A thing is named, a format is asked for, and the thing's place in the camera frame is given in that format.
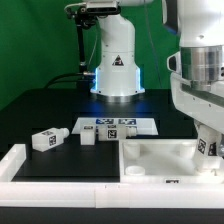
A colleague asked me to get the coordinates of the white U-shaped obstacle wall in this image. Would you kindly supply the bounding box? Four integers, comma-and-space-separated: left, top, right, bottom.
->
0, 144, 224, 209

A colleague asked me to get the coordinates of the black cable bundle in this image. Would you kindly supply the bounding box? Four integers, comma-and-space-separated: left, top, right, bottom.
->
43, 73, 83, 90

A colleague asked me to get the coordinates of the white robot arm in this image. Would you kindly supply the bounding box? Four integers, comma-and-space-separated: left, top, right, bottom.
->
87, 0, 224, 134

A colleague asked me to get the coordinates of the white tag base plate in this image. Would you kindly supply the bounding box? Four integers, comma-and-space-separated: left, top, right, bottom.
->
72, 117, 158, 135

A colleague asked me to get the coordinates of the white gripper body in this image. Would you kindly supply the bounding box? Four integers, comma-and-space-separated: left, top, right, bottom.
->
170, 73, 224, 134

